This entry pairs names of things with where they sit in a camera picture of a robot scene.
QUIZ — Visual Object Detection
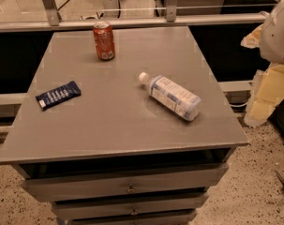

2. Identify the top grey drawer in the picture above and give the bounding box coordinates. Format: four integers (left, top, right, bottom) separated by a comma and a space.
22, 163, 229, 202

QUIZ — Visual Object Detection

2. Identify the middle grey drawer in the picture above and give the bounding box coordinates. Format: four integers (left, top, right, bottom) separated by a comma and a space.
52, 191, 208, 220

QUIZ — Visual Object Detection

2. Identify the grey metal railing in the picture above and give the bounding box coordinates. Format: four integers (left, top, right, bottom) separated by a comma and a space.
0, 0, 280, 32

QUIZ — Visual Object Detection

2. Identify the bottom grey drawer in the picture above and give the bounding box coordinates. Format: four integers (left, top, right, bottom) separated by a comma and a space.
67, 210, 196, 225

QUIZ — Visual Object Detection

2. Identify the grey drawer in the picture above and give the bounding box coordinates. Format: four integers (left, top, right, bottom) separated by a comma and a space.
22, 163, 229, 202
67, 210, 196, 225
52, 191, 208, 220

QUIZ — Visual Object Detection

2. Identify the orange soda can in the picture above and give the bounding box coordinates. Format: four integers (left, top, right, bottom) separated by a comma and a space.
93, 22, 115, 61

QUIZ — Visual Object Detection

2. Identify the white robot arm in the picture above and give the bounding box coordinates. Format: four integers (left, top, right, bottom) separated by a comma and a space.
241, 0, 284, 128

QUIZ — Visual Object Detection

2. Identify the grey drawer cabinet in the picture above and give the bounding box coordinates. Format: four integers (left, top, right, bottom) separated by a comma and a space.
0, 25, 250, 225

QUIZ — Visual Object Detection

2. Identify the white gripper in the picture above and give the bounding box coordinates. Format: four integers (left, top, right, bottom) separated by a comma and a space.
240, 0, 284, 128

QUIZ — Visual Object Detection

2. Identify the clear plastic water bottle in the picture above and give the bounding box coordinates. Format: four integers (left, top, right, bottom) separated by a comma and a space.
139, 72, 202, 121

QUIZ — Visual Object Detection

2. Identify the dark blue snack bar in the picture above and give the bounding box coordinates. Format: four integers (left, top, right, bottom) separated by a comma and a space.
36, 81, 82, 111

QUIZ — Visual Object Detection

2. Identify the white cable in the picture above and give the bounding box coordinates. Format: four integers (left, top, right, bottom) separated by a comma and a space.
229, 100, 249, 109

